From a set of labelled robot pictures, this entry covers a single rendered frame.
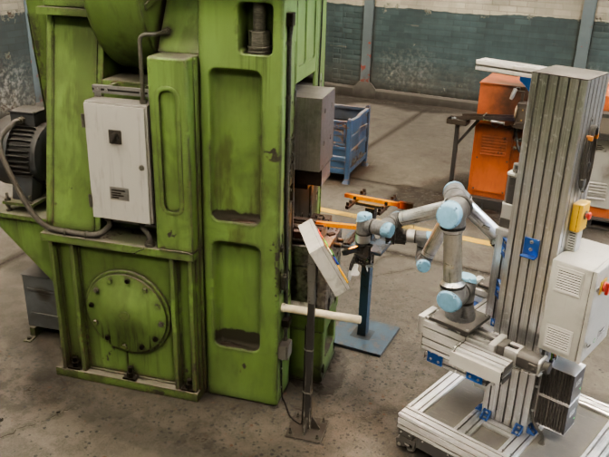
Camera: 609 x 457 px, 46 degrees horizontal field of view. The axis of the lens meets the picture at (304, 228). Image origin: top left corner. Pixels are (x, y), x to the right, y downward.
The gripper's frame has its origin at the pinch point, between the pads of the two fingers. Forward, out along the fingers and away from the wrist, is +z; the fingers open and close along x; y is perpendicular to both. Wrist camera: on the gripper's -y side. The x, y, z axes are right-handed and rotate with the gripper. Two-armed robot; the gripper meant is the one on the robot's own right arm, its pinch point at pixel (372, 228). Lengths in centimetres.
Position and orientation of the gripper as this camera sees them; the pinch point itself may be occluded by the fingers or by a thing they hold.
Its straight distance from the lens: 408.7
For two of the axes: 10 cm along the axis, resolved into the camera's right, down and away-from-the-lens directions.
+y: -0.1, 9.2, 3.9
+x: 2.6, -3.7, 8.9
